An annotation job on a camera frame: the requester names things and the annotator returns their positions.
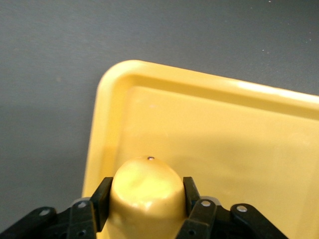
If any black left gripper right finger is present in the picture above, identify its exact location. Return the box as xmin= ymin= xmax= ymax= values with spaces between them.
xmin=175 ymin=175 xmax=290 ymax=239

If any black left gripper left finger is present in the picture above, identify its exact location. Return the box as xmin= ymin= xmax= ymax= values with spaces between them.
xmin=0 ymin=176 xmax=114 ymax=239

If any yellow potato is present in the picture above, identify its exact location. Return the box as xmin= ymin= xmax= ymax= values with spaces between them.
xmin=105 ymin=155 xmax=187 ymax=239

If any yellow plastic tray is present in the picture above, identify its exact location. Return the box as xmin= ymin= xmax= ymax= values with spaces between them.
xmin=81 ymin=59 xmax=319 ymax=239

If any dark grey table mat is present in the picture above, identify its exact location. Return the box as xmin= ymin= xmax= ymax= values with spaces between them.
xmin=0 ymin=0 xmax=319 ymax=239

